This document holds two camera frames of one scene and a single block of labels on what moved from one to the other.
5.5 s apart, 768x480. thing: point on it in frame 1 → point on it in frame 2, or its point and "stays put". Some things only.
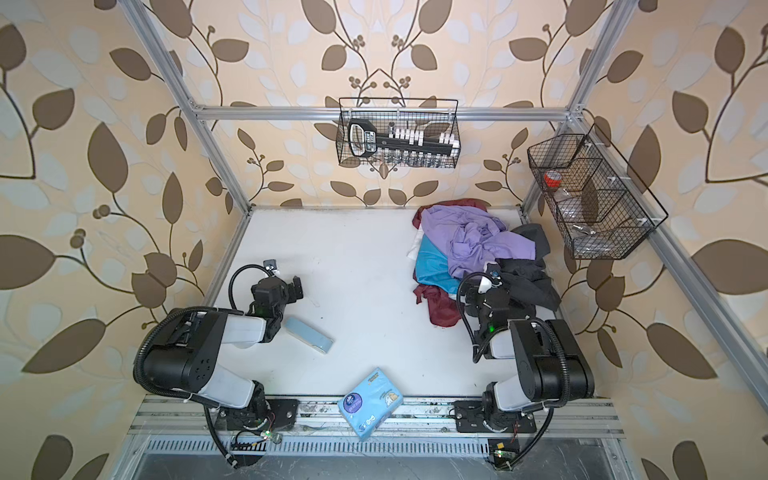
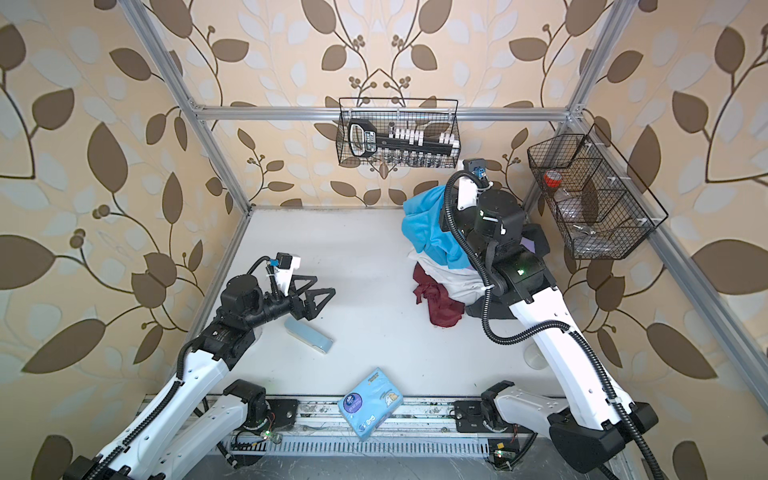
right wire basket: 603,207 stays put
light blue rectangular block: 308,335 stays put
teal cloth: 432,268 → 425,222
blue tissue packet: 370,402 stays put
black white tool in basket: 364,142 stays put
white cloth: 413,253 → 465,284
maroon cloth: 444,309 stays put
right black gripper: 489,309 → 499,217
